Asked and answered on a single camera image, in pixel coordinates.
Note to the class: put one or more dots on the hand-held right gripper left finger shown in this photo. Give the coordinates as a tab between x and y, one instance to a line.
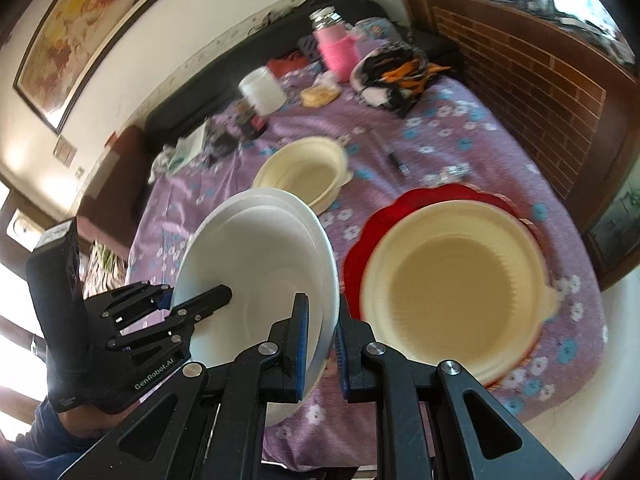
300	350

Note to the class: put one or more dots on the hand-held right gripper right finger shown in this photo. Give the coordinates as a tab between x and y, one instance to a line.
341	355

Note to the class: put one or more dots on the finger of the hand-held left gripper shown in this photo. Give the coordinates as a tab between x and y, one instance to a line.
210	300
135	297

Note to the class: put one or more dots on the tall white foam bowl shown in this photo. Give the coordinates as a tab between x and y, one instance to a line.
255	260

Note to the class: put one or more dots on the wide white bowl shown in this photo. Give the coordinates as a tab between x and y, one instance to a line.
285	410

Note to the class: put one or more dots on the large cream bowl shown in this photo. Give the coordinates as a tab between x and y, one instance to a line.
450	290

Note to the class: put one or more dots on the small cream bowl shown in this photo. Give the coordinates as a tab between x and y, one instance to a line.
300	170

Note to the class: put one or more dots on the large red scalloped plate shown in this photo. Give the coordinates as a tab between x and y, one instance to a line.
400	205

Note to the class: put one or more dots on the person's left forearm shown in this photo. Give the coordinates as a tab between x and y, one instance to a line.
45	425

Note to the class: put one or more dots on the floral patterned cloth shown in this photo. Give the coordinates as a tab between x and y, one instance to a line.
105	270

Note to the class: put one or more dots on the dark leather sofa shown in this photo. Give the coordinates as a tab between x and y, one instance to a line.
115	170

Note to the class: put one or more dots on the crumpled white cloth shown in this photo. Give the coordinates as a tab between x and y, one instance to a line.
161	165

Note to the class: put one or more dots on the white paper packet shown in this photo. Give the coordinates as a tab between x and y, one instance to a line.
190	147

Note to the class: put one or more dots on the small black box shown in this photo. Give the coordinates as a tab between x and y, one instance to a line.
222	142

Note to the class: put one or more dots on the dark ink bottle red label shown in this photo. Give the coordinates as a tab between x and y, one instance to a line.
252	122

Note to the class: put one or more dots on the clear black ballpoint pen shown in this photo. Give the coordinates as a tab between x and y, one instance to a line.
395	157

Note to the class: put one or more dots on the wrapped candy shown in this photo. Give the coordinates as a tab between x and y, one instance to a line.
447	175

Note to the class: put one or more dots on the white plastic jar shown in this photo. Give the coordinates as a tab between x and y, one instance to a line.
262	90

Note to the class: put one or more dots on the yellow food in plastic bag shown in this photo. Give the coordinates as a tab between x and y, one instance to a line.
320	95

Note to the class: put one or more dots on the red cloth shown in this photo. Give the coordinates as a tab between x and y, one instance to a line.
287	65

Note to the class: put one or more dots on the purple floral tablecloth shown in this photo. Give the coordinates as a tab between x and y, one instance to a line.
450	125

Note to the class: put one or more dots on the dark perforated basket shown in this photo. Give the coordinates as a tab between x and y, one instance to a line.
309	47

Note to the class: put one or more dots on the pink bottle with knitted sleeve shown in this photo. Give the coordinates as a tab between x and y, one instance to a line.
337	52

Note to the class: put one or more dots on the black orange patterned scarf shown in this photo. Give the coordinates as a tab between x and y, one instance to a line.
390	75

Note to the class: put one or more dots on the purple patterned pouch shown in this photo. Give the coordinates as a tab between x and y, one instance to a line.
377	32

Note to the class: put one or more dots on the beige wall plate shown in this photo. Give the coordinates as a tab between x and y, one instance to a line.
64	151

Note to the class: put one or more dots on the framed wall painting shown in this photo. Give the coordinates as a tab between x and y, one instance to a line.
90	35

